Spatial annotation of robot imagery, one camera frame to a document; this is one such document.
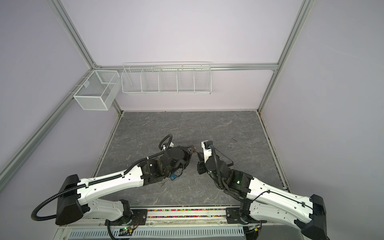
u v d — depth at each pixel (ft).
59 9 2.28
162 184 2.76
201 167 2.03
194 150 2.32
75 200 1.31
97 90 3.22
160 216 2.47
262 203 1.60
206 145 1.93
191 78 3.44
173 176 2.03
